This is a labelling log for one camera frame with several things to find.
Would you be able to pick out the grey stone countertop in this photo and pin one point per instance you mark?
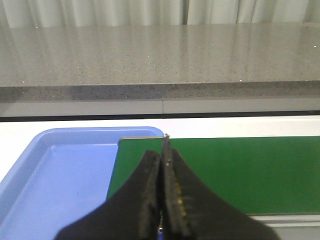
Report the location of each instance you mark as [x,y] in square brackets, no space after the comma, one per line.
[249,60]

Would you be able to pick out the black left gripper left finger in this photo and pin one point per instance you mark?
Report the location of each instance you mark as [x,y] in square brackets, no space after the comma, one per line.
[131,213]

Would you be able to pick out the grey conveyor back panel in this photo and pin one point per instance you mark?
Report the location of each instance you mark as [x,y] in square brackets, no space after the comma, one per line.
[158,109]

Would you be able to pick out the white pleated curtain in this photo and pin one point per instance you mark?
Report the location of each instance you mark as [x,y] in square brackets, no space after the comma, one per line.
[84,13]

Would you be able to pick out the blue plastic tray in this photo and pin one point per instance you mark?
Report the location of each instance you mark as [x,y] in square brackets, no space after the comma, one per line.
[62,175]

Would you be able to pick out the aluminium conveyor front rail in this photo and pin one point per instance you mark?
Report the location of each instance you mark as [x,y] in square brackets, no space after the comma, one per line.
[288,220]

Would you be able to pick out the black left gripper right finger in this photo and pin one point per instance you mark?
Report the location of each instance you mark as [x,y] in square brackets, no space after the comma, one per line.
[191,211]

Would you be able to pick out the green conveyor belt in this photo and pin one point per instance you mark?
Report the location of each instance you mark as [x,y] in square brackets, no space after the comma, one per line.
[258,175]

